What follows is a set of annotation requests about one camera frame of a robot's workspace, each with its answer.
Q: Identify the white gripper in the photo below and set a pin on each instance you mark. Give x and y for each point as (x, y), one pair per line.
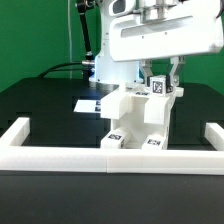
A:
(188, 28)

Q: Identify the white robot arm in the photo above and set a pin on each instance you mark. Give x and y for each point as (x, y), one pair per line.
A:
(108, 72)

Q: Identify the white chair seat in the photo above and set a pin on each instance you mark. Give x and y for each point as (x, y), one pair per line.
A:
(139, 131)

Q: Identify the white base tag plate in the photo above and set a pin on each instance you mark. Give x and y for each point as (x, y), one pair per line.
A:
(88, 106)

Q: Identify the white chair back frame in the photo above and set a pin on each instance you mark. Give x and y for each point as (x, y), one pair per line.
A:
(138, 101)

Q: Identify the white U-shaped obstacle fence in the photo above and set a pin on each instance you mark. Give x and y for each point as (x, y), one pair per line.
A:
(14, 155)

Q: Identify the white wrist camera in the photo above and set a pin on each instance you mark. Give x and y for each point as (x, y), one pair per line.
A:
(121, 7)

